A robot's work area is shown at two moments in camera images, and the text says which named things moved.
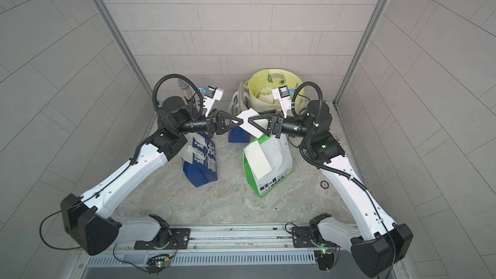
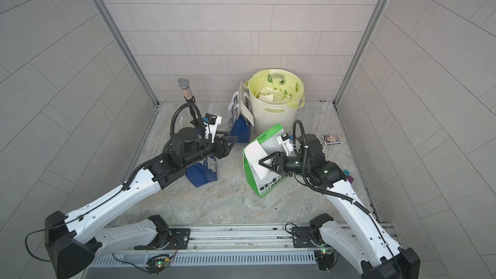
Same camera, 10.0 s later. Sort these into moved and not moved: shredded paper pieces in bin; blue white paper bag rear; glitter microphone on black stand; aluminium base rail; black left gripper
Moved: black left gripper
Not moved: glitter microphone on black stand; shredded paper pieces in bin; aluminium base rail; blue white paper bag rear
